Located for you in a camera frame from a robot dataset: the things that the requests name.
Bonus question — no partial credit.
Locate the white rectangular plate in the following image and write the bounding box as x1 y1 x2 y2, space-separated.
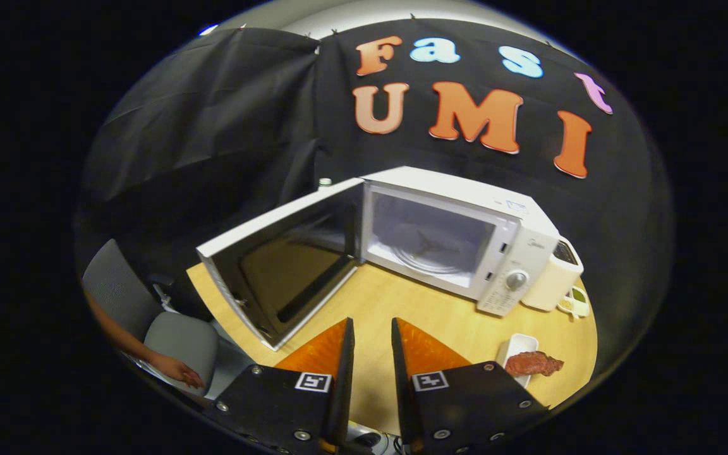
495 334 540 389

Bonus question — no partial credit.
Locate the small white seed dish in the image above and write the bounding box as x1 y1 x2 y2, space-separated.
557 286 591 319

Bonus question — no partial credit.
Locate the brown meat piece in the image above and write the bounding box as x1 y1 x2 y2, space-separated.
504 351 565 378

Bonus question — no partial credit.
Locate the white microwave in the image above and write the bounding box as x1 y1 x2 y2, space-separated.
197 166 561 351

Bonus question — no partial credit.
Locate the white toaster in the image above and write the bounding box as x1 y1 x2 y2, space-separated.
521 237 585 312

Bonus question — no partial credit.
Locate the grey office chair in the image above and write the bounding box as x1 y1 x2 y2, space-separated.
82 239 219 399

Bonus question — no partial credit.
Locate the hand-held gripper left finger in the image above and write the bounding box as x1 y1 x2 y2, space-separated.
209 317 356 455

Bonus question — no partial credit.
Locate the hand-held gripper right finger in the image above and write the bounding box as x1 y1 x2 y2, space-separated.
391 317 551 455

